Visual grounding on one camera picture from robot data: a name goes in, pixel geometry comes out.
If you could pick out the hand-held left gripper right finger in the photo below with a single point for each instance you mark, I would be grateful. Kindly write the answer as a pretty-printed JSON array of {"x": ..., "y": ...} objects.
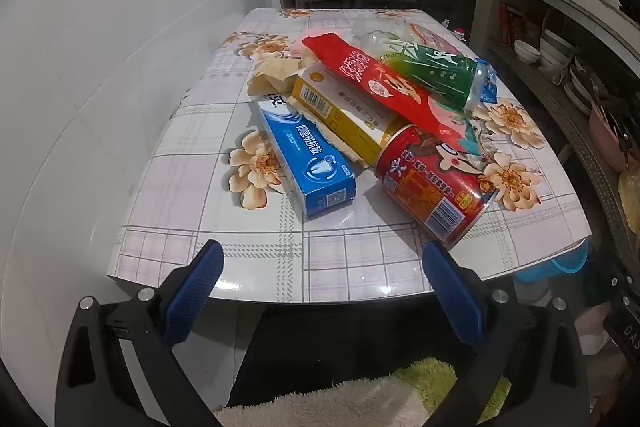
[{"x": 452, "y": 292}]

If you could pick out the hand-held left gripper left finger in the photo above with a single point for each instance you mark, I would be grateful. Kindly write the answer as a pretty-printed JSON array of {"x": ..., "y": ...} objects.
[{"x": 192, "y": 292}]

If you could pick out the blue plastic basket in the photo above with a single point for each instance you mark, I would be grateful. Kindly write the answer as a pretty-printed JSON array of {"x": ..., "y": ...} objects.
[{"x": 560, "y": 264}]

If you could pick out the red drink can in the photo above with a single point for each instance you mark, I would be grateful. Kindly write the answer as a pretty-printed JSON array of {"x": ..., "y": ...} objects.
[{"x": 425, "y": 187}]

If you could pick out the blue toothpaste box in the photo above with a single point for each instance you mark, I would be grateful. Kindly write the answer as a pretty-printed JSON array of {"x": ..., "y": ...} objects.
[{"x": 305, "y": 157}]

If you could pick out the yellow cardboard box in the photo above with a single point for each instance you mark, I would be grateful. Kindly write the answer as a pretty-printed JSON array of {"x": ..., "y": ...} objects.
[{"x": 345, "y": 117}]

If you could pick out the green plastic snack bag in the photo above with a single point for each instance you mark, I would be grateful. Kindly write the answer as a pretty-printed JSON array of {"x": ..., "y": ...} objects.
[{"x": 440, "y": 72}]

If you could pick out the red snack bag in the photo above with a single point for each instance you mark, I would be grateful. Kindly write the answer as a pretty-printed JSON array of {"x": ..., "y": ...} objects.
[{"x": 370, "y": 77}]

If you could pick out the clear red striped wrapper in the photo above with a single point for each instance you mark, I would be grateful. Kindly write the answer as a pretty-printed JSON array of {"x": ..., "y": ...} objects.
[{"x": 432, "y": 39}]

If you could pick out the clear plastic bag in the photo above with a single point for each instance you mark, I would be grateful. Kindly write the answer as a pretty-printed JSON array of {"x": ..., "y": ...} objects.
[{"x": 372, "y": 34}]

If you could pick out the floral plastic tablecloth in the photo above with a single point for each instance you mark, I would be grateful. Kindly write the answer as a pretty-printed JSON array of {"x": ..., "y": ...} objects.
[{"x": 350, "y": 252}]

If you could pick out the yellow plastic bag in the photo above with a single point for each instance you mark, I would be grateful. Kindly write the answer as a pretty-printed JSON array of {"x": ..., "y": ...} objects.
[{"x": 631, "y": 202}]

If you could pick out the fluffy white green blanket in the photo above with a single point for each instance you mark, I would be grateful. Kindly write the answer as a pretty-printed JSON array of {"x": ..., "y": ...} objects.
[{"x": 350, "y": 402}]

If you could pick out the pink plastic basin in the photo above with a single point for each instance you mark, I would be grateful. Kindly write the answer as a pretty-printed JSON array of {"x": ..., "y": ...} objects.
[{"x": 605, "y": 132}]

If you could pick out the perforated metal shelf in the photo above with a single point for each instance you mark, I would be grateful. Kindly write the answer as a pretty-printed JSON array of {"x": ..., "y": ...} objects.
[{"x": 575, "y": 127}]

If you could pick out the white bowl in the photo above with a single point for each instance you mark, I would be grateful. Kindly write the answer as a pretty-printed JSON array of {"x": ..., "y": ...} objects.
[{"x": 527, "y": 52}]

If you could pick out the clear oil bottle red cap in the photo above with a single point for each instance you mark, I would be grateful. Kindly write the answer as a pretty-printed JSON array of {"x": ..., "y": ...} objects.
[{"x": 459, "y": 33}]

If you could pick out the stack of white bowls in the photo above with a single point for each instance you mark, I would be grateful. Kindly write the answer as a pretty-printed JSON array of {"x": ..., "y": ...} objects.
[{"x": 555, "y": 47}]

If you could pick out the red seasoning packets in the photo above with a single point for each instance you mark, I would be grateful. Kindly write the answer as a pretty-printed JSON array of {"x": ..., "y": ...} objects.
[{"x": 515, "y": 24}]

